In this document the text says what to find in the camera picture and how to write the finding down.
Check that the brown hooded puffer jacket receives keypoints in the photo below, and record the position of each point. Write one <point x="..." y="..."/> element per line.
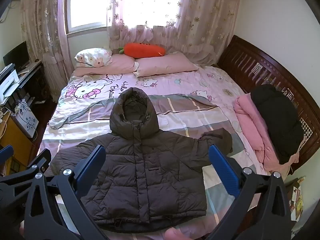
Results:
<point x="150" y="167"/>

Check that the light wooden cabinet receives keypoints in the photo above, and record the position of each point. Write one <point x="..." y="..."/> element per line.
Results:
<point x="15" y="135"/>

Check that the black shelf rack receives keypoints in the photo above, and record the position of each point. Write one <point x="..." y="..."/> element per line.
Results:
<point x="35" y="80"/>

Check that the grey plaid blanket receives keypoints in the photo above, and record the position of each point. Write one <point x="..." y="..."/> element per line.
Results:
<point x="175" y="110"/>

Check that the orange carrot plush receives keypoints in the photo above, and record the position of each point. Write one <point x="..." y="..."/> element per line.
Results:
<point x="142" y="49"/>

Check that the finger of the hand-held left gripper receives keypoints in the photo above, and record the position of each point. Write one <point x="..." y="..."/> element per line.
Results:
<point x="6" y="152"/>
<point x="42" y="158"/>

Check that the white floral pillow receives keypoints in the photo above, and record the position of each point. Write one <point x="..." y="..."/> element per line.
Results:
<point x="92" y="56"/>

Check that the white box with blue flowers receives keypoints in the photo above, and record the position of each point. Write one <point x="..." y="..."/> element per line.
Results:
<point x="26" y="118"/>

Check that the pink lace curtain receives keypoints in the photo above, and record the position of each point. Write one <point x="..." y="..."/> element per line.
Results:
<point x="200" y="17"/>
<point x="45" y="30"/>

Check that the black puffer jacket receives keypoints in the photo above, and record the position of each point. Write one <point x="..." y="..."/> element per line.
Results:
<point x="277" y="120"/>

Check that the pink folded quilt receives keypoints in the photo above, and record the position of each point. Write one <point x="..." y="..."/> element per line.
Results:
<point x="250" y="130"/>

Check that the white printer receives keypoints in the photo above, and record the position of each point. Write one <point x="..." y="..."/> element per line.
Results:
<point x="8" y="80"/>

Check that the window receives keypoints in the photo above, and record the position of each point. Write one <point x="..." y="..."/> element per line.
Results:
<point x="87" y="2"/>

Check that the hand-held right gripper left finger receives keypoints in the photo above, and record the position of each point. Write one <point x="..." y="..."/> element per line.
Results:
<point x="91" y="167"/>

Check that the pink pillow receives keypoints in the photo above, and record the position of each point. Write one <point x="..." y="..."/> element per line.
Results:
<point x="120" y="65"/>
<point x="162" y="65"/>

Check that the black monitor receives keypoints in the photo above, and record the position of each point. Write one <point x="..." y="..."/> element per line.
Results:
<point x="16" y="55"/>

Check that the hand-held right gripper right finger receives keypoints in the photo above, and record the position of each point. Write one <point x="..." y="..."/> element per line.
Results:
<point x="225" y="172"/>

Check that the person's right hand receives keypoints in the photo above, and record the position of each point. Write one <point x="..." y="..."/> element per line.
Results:
<point x="176" y="235"/>

